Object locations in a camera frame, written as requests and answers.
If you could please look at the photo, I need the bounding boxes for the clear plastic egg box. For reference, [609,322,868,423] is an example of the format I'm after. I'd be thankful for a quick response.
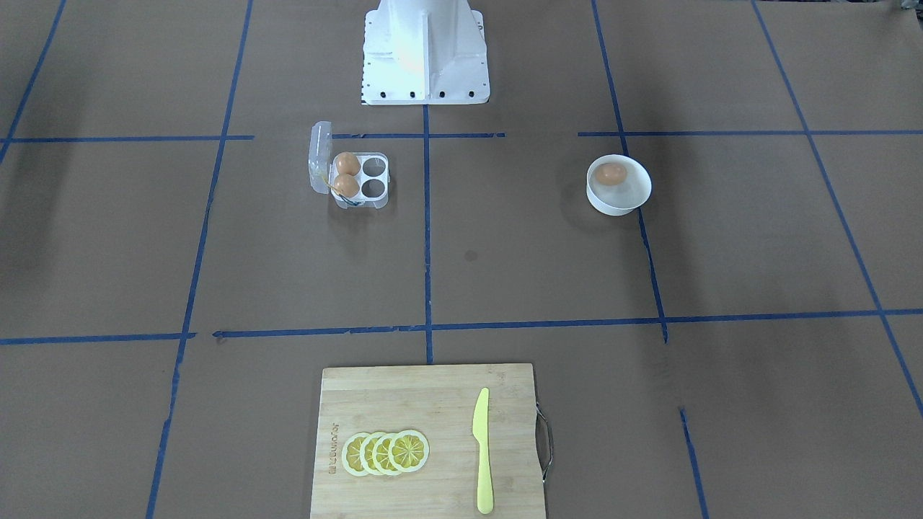
[306,120,390,210]

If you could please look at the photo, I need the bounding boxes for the brown egg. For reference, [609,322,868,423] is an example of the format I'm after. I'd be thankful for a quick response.
[593,162,627,187]
[334,151,361,175]
[332,174,361,198]

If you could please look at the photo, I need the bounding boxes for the brown egg in box front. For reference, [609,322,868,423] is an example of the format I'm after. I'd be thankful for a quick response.
[332,174,361,198]

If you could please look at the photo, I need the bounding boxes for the bamboo cutting board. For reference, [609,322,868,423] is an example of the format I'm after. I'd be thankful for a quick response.
[309,363,547,518]

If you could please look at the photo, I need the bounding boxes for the yellow plastic knife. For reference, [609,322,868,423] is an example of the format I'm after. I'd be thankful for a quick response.
[472,387,495,515]

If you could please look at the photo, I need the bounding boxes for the white round bowl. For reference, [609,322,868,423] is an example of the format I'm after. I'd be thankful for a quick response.
[586,154,653,216]

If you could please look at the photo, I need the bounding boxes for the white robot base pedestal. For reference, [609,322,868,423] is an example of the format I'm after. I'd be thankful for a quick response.
[361,1,491,106]

